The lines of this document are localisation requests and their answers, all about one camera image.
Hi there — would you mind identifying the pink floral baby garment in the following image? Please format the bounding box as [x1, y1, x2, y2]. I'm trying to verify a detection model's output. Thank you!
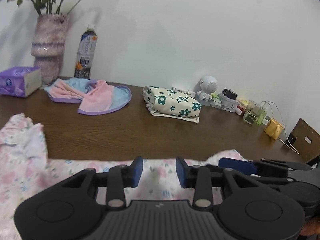
[0, 112, 249, 240]

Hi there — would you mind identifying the person right hand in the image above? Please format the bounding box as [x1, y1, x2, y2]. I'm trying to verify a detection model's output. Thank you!
[300, 221, 320, 236]

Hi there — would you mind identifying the brown cardboard box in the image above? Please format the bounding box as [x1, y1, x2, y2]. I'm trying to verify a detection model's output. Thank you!
[286, 118, 320, 163]

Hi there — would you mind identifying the yellow mug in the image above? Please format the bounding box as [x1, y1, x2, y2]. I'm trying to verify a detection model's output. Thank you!
[264, 118, 284, 140]

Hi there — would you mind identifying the green spray bottle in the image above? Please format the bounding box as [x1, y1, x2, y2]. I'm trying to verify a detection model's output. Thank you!
[256, 109, 267, 125]

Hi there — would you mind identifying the black adapter on tin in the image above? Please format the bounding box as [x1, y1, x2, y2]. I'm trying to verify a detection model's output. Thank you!
[222, 88, 238, 100]

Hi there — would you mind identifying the floral cream fabric pouch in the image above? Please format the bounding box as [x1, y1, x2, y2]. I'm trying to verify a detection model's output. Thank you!
[142, 86, 202, 124]

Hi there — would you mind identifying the white power strip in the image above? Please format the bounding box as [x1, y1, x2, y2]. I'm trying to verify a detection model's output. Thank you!
[171, 87, 196, 98]

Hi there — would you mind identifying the pink blue towel cap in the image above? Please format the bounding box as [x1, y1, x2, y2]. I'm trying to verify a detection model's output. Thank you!
[44, 77, 132, 115]

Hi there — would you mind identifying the white robot figurine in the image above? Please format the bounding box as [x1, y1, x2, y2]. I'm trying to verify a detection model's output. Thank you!
[195, 75, 218, 106]

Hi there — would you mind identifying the plastic drink bottle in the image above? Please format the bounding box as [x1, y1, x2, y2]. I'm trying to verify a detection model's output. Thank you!
[74, 24, 98, 79]

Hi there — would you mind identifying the purple tissue pack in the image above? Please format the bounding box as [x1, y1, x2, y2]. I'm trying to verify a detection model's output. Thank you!
[0, 67, 42, 98]

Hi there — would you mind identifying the purple knitted vase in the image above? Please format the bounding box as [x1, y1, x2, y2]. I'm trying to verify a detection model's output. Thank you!
[30, 14, 69, 85]

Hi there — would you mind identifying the white charger cable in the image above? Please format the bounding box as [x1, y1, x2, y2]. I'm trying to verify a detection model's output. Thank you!
[259, 100, 300, 156]

